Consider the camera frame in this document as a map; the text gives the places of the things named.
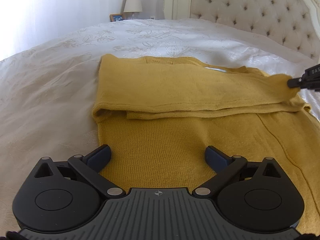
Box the yellow knit sweater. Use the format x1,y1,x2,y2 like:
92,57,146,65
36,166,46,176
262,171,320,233
92,54,319,233

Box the cream tufted headboard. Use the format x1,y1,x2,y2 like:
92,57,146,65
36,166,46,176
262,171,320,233
163,0,319,62

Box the white embroidered bedspread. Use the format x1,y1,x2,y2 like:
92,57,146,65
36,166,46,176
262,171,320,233
1,19,319,233

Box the white table lamp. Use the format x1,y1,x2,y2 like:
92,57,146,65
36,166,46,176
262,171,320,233
124,0,143,20

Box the wooden picture frame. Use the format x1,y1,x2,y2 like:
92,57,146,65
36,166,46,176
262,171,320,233
110,14,125,22

